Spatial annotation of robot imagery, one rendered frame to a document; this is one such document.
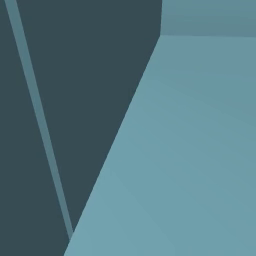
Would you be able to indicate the dark teal cupboard panel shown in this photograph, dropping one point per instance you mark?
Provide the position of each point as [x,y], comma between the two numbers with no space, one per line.
[20,166]
[90,66]

